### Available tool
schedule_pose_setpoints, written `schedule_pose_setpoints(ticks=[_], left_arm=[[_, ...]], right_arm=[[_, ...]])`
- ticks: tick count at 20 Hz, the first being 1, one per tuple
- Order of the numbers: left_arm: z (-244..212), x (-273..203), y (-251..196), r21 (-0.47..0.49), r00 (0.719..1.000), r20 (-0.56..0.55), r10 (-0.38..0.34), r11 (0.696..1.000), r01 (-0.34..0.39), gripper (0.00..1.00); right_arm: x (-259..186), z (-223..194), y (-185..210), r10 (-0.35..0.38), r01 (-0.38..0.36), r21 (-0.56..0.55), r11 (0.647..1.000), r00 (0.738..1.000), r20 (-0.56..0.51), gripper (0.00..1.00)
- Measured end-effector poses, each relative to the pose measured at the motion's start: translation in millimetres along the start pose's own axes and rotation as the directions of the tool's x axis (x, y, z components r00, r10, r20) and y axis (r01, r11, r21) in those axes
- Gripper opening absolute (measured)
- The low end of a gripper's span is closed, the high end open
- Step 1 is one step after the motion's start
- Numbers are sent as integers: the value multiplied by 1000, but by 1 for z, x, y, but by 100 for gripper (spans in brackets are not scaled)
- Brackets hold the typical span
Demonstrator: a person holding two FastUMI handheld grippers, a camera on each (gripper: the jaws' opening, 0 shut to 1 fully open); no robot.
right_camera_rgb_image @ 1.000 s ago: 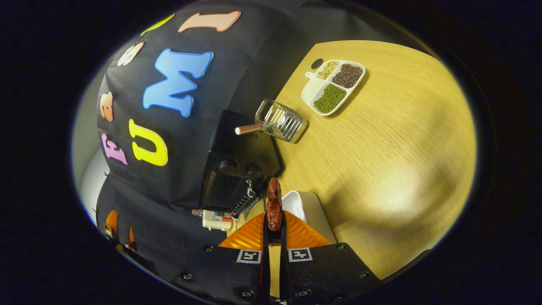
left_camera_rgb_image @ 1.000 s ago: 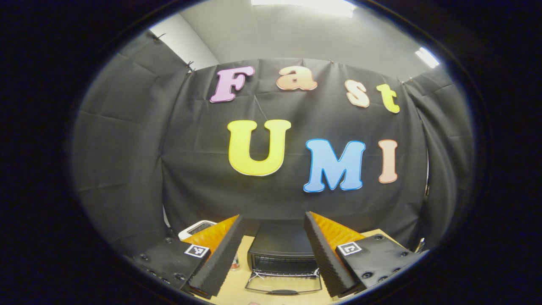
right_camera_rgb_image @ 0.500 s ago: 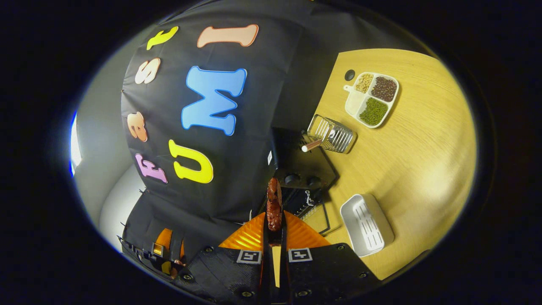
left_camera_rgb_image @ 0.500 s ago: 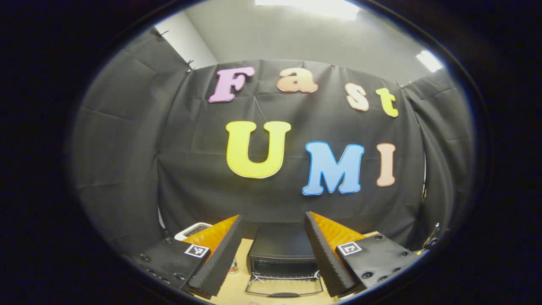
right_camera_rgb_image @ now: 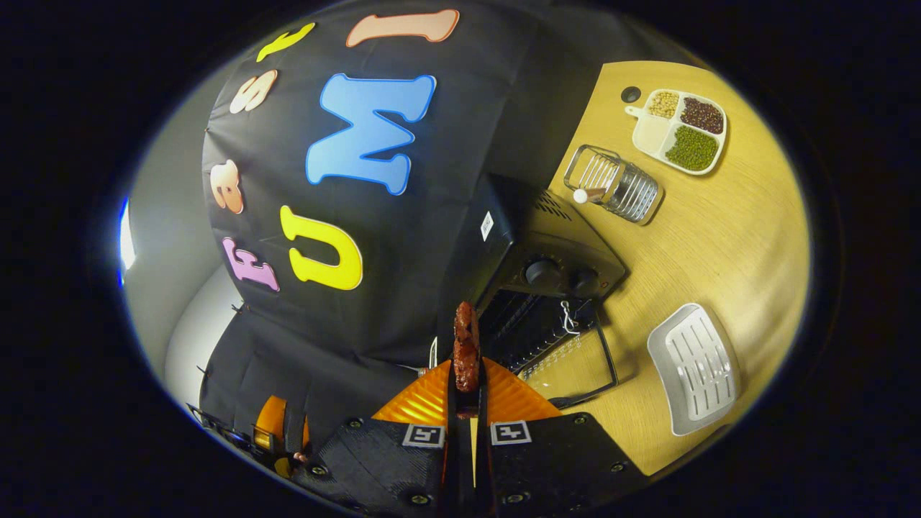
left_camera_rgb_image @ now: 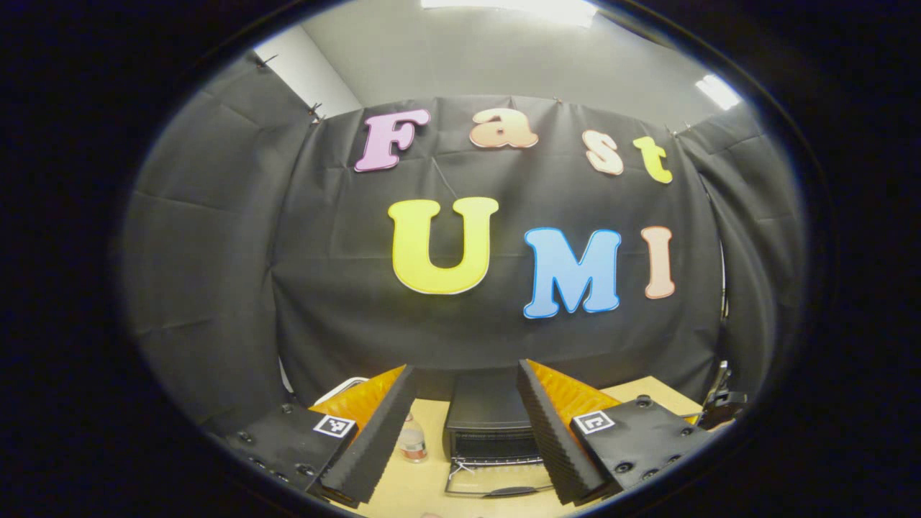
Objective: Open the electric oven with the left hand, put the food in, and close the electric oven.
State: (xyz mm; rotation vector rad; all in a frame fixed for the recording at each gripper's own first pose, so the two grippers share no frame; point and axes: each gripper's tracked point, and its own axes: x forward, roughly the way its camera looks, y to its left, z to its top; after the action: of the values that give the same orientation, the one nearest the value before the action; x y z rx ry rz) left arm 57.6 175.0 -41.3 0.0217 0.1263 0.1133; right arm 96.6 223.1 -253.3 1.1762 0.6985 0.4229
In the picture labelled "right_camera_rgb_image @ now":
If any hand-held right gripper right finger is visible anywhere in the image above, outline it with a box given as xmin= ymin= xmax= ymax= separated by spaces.
xmin=475 ymin=356 xmax=648 ymax=516

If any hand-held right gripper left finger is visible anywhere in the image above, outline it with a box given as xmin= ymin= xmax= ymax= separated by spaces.
xmin=291 ymin=358 xmax=463 ymax=516

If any brown meat slice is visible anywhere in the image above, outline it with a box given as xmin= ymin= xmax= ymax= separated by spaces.
xmin=452 ymin=301 xmax=481 ymax=419

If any black electric oven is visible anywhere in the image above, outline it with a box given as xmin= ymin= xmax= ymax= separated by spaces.
xmin=432 ymin=173 xmax=628 ymax=411

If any black backdrop cloth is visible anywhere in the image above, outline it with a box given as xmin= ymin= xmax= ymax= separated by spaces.
xmin=189 ymin=0 xmax=688 ymax=461

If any white ridged tray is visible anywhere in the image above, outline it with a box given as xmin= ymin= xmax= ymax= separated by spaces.
xmin=647 ymin=303 xmax=742 ymax=437

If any ribbed glass container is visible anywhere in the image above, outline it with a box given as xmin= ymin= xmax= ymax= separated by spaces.
xmin=563 ymin=144 xmax=664 ymax=226

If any white divided bean dish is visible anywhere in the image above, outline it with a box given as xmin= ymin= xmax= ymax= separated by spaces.
xmin=625 ymin=88 xmax=728 ymax=176

